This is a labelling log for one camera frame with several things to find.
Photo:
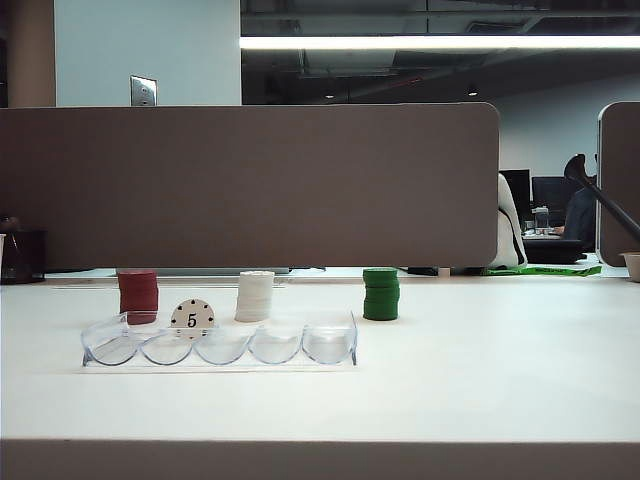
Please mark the white poker chip numbered five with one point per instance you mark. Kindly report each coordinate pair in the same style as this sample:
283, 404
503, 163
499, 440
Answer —
192, 320

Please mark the green poker chip stack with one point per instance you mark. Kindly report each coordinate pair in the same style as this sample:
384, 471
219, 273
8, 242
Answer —
381, 295

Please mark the white poker chip stack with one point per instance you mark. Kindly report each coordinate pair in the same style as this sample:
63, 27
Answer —
255, 295

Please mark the clear plastic chip tray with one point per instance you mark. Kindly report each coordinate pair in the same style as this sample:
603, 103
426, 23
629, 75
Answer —
325, 345

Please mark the red poker chip stack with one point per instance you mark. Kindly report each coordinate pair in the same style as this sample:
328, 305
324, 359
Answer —
138, 295

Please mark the wide brown desk partition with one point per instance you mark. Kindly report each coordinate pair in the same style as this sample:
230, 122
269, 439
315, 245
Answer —
250, 185

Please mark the flat black item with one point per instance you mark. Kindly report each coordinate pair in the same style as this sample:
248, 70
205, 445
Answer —
422, 270

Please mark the grey flat board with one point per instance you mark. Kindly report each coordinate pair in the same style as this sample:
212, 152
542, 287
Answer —
210, 271

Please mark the white curved chair back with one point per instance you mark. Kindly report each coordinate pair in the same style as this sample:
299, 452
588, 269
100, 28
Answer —
507, 235

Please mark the black computer monitor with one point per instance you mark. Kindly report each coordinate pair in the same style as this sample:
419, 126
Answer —
517, 190
550, 192

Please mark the clear jar with lid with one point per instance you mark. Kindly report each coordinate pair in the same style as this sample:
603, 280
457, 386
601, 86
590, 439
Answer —
541, 220

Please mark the long ceiling light strip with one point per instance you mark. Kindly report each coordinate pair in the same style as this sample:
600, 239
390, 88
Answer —
425, 42

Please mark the green tape strip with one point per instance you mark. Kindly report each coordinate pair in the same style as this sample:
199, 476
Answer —
545, 270

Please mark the seated person in blue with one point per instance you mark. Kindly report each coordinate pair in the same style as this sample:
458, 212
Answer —
580, 215

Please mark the black slanted pole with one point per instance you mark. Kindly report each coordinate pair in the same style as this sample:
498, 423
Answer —
607, 201

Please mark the beige paper bowl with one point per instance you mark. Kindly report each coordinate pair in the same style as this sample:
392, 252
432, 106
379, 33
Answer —
631, 266

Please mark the narrow brown desk partition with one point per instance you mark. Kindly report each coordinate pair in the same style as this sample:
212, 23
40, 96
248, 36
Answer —
622, 150

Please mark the white paper cup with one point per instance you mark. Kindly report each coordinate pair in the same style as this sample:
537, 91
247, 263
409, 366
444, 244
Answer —
2, 257

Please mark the metal wall switch plate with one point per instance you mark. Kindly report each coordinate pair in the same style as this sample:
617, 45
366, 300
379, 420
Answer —
144, 91

